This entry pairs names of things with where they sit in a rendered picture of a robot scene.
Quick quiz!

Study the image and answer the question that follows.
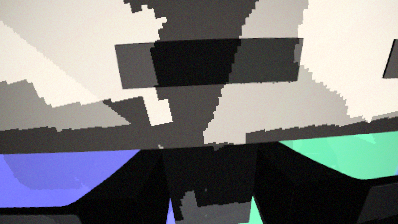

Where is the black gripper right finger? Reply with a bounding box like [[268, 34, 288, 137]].
[[252, 141, 398, 224]]

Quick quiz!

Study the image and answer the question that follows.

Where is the black two-prong charger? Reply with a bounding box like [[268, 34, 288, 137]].
[[161, 143, 258, 224]]

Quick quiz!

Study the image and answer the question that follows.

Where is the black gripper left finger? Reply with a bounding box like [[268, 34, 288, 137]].
[[0, 149, 170, 224]]

